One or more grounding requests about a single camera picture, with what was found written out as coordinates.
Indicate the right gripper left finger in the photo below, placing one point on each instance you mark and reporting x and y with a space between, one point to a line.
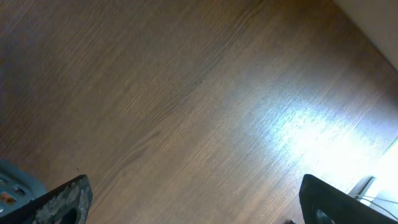
68 203

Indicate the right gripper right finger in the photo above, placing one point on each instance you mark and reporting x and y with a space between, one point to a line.
322 203

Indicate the grey plastic shopping basket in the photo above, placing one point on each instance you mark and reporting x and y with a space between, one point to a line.
17 188

